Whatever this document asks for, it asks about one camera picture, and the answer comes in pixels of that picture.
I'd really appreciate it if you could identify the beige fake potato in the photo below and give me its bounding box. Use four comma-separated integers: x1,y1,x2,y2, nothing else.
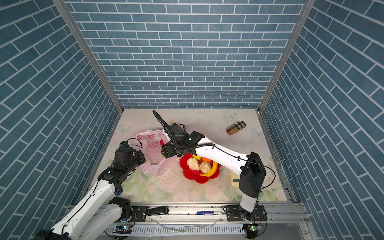
200,161,212,174
187,158,200,171

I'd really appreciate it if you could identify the pink plastic bag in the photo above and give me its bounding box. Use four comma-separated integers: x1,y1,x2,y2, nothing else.
136,130,179,177

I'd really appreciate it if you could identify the orange fake fruit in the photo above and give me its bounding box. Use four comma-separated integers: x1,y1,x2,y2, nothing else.
201,157,212,163

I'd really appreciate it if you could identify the yellow fake banana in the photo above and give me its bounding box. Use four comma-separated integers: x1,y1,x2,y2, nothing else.
200,162,218,178

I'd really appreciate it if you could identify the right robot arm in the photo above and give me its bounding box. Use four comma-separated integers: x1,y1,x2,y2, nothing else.
160,120,267,221

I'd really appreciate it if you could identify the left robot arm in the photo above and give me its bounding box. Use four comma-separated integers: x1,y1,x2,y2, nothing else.
34,147,146,240

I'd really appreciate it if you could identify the blue stapler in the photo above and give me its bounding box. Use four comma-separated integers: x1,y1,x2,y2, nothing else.
115,186,123,196

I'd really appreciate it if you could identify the red flower-shaped bowl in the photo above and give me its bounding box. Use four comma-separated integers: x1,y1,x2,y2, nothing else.
179,154,221,184

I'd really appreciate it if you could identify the plaid glasses case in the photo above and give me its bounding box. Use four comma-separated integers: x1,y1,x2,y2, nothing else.
226,121,246,135

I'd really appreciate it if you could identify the yellow calculator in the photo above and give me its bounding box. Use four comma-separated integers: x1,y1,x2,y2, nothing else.
230,171,240,188

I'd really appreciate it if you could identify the blue pen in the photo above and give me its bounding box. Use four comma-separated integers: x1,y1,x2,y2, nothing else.
196,211,215,216

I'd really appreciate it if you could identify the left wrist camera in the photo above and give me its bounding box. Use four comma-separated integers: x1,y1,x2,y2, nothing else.
112,141,136,173

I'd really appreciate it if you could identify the aluminium front rail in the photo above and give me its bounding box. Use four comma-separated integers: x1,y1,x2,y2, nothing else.
102,203,317,240

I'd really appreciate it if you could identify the aluminium left corner post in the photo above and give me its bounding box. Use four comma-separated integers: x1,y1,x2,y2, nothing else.
52,0,124,114

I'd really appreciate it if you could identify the aluminium corner post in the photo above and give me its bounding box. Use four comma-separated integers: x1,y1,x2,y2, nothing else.
259,0,316,113
52,0,124,114

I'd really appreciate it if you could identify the aluminium right corner post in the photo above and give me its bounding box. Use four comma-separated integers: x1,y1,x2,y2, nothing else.
259,0,316,113

